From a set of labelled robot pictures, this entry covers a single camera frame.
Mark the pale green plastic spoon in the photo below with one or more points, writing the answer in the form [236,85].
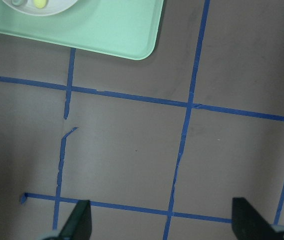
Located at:
[17,2]

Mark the light green tray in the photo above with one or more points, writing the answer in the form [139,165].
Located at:
[121,28]

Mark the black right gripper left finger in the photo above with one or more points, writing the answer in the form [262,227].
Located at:
[79,224]

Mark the white round plate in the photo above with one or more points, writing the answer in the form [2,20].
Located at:
[53,7]

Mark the yellow plastic fork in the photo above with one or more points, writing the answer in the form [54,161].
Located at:
[40,3]

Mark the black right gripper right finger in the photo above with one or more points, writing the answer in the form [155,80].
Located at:
[248,224]

